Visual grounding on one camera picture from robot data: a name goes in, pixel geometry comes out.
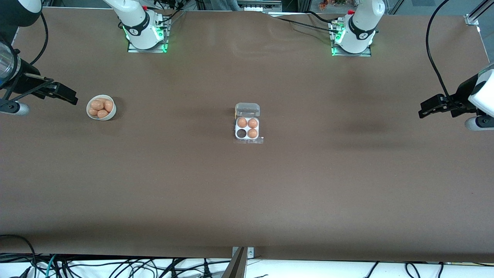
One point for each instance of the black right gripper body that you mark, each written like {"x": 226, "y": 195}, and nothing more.
{"x": 27, "y": 77}

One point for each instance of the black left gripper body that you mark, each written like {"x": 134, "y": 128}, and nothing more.
{"x": 460, "y": 95}

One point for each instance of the clear plastic egg box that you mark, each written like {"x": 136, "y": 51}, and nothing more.
{"x": 247, "y": 109}

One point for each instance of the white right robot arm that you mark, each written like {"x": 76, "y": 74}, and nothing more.
{"x": 135, "y": 17}

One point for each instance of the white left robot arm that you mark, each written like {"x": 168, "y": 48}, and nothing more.
{"x": 362, "y": 23}

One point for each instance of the white round bowl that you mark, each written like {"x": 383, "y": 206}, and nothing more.
{"x": 112, "y": 114}

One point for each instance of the orange background object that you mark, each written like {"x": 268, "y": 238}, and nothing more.
{"x": 323, "y": 4}

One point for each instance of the dark slanted beam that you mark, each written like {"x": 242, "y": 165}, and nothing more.
{"x": 236, "y": 266}

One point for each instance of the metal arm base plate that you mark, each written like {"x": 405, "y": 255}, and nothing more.
{"x": 366, "y": 54}
{"x": 162, "y": 48}

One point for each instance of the aluminium frame profile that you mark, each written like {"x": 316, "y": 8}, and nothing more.
{"x": 476, "y": 13}

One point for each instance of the metal table edge bracket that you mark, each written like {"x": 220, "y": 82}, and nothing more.
{"x": 250, "y": 252}

